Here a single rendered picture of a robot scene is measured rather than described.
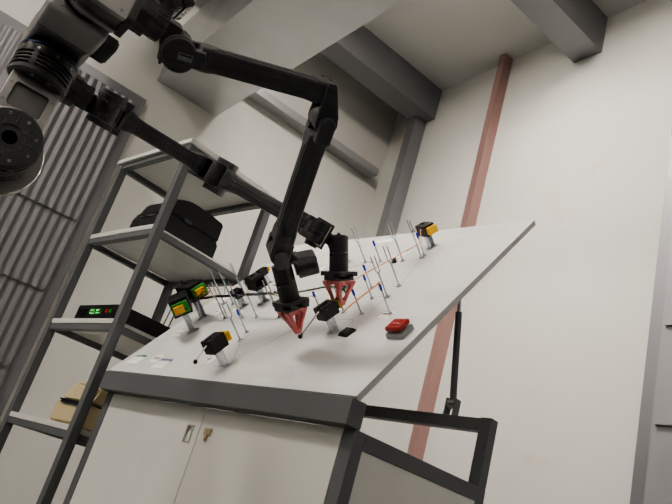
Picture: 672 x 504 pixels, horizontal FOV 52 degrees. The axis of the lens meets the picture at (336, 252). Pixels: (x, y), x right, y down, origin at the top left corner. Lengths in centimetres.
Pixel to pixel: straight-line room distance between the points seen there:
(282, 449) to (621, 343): 213
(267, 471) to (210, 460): 24
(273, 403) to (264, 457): 14
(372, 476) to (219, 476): 45
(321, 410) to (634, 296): 224
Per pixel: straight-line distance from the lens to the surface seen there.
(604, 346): 361
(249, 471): 188
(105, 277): 440
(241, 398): 193
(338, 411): 166
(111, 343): 265
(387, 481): 178
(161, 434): 224
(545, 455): 360
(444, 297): 200
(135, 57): 485
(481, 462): 212
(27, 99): 173
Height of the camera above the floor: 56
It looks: 22 degrees up
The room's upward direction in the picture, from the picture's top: 17 degrees clockwise
